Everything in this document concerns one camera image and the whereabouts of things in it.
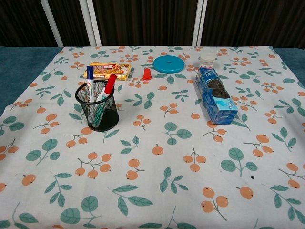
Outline blue capped white marker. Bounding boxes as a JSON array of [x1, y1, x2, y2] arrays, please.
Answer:
[[86, 66, 95, 104]]

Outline black pen cup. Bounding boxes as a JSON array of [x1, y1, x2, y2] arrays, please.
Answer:
[[75, 80, 120, 132]]

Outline red capped marker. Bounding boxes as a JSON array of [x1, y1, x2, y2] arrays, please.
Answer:
[[92, 73, 118, 128]]

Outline floral print tablecloth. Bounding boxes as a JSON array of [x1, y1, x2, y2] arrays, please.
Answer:
[[0, 45, 305, 229]]

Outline blue round disc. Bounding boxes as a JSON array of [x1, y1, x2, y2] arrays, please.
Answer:
[[153, 55, 186, 74]]

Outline yellow curry box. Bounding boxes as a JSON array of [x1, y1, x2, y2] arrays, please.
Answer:
[[83, 61, 133, 82]]

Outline blue cookie box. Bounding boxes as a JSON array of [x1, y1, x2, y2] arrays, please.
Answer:
[[195, 67, 239, 125]]

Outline white lidded small jar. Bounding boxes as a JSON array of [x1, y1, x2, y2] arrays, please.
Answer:
[[199, 52, 216, 71]]

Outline white metal frame post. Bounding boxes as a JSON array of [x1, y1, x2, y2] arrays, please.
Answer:
[[40, 0, 64, 47], [191, 0, 207, 46], [79, 0, 102, 47]]

